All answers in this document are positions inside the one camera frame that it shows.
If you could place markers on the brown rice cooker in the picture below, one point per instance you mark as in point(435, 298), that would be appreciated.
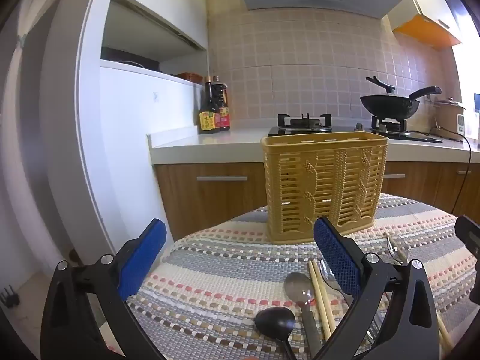
point(446, 120)

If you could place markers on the yellow plastic utensil basket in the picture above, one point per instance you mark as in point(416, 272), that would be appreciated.
point(292, 180)

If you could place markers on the brown wicker basket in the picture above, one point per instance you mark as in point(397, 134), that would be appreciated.
point(191, 78)

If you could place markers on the wooden kitchen counter cabinet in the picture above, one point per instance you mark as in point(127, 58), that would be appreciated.
point(225, 210)

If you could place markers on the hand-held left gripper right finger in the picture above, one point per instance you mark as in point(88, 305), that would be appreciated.
point(337, 258)

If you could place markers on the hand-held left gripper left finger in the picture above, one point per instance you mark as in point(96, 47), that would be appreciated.
point(144, 258)

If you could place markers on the black wok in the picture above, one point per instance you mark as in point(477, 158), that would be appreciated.
point(390, 105)

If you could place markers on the white shelf cabinet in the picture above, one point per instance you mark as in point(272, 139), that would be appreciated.
point(123, 138)

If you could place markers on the dark cookware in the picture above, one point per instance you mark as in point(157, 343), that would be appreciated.
point(127, 58)

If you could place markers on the orange wall cabinet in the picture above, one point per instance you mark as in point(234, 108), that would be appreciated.
point(427, 30)

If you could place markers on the dark sauce bottle red label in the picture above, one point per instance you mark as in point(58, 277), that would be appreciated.
point(224, 120)

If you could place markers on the black plastic spoon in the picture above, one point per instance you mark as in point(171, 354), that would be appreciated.
point(273, 322)

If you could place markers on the striped woven table mat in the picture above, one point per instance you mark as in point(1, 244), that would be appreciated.
point(225, 255)

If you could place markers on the metal spoon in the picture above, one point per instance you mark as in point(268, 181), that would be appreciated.
point(296, 287)

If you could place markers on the dark sauce bottle yellow label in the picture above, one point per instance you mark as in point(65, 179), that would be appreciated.
point(208, 120)

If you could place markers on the black gas stove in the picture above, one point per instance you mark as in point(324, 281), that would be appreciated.
point(337, 129)

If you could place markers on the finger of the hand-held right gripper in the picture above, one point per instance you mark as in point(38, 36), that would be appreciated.
point(467, 232)

